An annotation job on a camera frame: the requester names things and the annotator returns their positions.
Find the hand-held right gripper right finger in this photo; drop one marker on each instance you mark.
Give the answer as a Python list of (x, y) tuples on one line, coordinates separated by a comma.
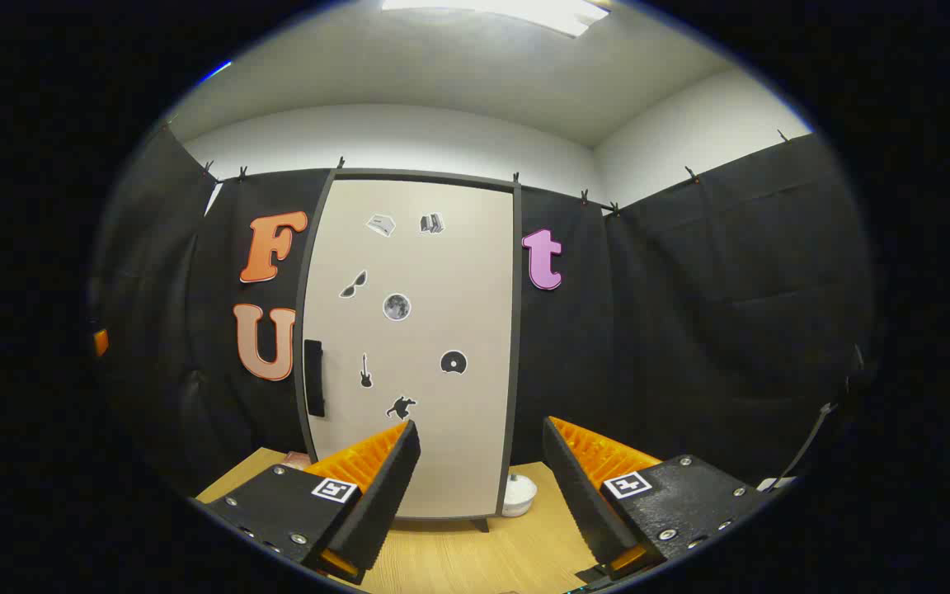
[(578, 495)]

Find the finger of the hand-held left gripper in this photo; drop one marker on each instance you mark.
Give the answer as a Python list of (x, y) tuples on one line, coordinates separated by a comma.
[(101, 341)]

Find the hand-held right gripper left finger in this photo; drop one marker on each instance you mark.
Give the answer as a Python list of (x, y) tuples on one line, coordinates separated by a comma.
[(384, 495)]

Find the beige cabinet door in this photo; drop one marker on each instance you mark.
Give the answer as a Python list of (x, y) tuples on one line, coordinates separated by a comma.
[(442, 272)]

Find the white round container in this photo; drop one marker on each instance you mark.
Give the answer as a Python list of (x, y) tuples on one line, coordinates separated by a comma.
[(520, 497)]

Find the black table clamp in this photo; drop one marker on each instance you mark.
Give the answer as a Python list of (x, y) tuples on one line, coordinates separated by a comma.
[(590, 572)]

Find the black backdrop cloth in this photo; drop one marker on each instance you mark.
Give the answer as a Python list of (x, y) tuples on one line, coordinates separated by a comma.
[(689, 330)]

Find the row of small cloth clips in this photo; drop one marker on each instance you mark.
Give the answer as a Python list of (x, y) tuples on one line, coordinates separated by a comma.
[(340, 162)]

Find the ceiling light panel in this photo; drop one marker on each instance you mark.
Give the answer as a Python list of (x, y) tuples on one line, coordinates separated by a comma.
[(508, 12)]

